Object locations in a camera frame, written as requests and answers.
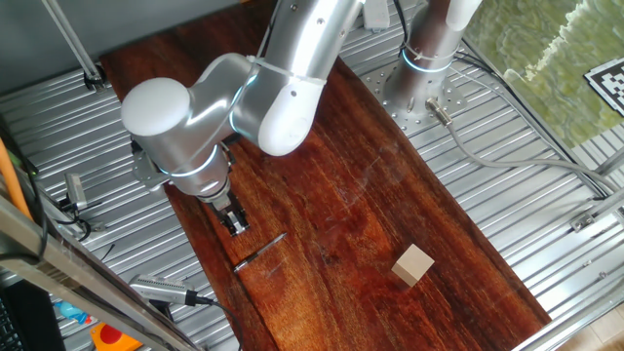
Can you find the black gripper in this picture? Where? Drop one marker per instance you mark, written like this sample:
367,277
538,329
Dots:
222,205

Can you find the clear black gel pen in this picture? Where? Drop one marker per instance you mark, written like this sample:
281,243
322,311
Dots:
258,253

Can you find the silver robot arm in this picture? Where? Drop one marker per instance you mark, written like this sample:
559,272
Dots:
195,117

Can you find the orange emergency stop button box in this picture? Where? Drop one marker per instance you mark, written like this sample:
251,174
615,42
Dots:
112,339

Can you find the small cardboard box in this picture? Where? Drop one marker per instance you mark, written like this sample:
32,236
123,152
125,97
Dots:
412,263

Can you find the orange pipe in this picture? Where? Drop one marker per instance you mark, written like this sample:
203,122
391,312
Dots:
12,180

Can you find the metal stand pole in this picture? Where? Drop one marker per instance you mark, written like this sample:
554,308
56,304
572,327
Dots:
73,44

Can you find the white power strip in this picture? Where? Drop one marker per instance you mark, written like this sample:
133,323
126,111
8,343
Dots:
376,13

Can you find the black white fiducial tag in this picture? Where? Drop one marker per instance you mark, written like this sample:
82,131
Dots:
609,85

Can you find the grey ridged camera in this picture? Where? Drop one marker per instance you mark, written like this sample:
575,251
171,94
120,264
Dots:
158,288

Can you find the small grey camera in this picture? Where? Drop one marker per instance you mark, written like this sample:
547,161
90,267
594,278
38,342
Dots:
75,190

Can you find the metal frame beam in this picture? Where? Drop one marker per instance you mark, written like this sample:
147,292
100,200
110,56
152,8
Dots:
78,278

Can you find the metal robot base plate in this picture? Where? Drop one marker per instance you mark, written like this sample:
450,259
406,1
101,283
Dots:
451,100

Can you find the small metal bracket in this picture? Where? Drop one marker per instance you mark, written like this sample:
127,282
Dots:
582,222

